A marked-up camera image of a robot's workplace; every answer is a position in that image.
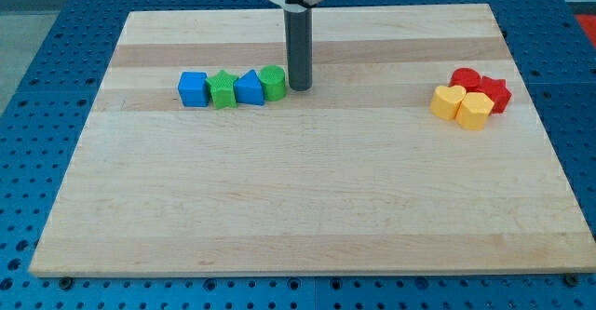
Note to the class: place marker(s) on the blue triangle block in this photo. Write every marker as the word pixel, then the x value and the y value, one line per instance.
pixel 248 89

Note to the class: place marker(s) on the red cylinder block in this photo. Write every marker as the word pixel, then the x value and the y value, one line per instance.
pixel 467 78

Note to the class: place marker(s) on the green star block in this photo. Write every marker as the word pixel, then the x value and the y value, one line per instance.
pixel 222 91

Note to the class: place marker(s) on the green cylinder block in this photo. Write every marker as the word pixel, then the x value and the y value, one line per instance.
pixel 272 78

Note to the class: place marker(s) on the yellow heart block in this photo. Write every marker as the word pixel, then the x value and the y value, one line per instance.
pixel 446 101

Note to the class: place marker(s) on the blue cube block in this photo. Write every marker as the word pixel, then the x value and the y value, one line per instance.
pixel 193 90

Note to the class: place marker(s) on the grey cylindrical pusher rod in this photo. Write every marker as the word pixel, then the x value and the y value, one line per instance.
pixel 298 36

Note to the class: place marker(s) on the yellow hexagon block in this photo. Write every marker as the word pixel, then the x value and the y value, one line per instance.
pixel 474 111

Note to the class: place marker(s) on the light wooden board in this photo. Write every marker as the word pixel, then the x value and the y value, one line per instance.
pixel 354 177

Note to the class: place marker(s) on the red star block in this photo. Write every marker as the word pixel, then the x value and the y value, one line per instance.
pixel 497 91

